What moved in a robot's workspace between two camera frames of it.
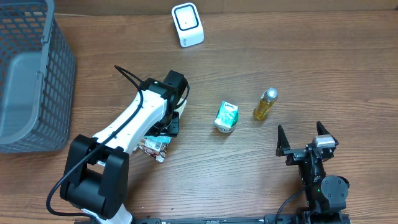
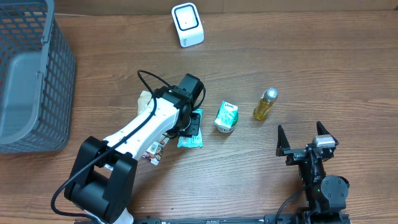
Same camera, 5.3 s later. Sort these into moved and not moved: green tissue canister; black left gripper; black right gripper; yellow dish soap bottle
Moved: black left gripper
Not moved: green tissue canister; black right gripper; yellow dish soap bottle
